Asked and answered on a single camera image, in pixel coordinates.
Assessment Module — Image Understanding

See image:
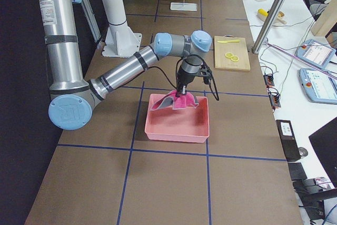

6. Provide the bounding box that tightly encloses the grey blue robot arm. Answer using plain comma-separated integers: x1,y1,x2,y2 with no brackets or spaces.
39,0,212,130

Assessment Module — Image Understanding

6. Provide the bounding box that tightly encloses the black power adapter box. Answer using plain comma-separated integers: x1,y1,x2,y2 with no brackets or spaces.
275,120,301,162

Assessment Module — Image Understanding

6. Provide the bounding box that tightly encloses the black monitor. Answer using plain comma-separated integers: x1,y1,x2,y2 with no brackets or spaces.
309,121,336,185

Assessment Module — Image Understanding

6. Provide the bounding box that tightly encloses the lemon slice near board centre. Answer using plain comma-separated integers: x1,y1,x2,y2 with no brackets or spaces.
230,55,240,62

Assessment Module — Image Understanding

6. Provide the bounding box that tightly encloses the yellow plastic knife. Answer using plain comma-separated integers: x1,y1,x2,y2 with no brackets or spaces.
217,39,240,44

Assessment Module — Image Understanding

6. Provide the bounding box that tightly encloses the lemon slice near board edge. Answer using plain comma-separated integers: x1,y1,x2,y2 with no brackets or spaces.
225,52,234,58

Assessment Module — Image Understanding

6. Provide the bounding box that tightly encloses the orange black circuit board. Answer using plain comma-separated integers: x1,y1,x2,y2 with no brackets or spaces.
263,73,274,87

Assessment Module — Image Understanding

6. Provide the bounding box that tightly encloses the aluminium frame post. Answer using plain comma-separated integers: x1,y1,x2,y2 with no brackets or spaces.
252,0,285,54

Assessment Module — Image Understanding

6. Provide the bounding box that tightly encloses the near blue teach pendant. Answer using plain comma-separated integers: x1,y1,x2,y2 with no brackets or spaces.
299,68,336,105

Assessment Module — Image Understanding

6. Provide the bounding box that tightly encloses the pink grey cleaning cloth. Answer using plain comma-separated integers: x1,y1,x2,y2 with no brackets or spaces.
151,90,199,111

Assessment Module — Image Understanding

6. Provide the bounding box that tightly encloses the light wooden box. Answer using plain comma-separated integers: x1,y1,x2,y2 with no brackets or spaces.
311,0,336,37

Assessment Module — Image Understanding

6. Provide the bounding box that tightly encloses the far blue teach pendant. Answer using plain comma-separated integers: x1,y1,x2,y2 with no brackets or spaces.
295,39,336,69

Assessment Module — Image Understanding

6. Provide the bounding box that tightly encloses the white tray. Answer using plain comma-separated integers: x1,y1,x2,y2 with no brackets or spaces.
170,2,197,12

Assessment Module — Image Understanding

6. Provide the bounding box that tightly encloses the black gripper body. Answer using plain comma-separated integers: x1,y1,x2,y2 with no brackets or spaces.
177,71,196,88

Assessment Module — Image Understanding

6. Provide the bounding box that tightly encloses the blue teach pendant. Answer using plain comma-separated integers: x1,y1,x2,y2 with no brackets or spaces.
295,39,336,69
299,68,336,105

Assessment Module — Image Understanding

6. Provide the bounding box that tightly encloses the bamboo cutting board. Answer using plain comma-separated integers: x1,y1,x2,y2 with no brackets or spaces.
214,36,251,72

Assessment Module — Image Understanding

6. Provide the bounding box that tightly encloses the pink plastic bin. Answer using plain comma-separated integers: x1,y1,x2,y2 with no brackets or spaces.
144,94,210,143

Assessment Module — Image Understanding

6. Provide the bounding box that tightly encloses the black braided camera cable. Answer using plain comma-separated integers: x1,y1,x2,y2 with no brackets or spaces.
151,54,221,101

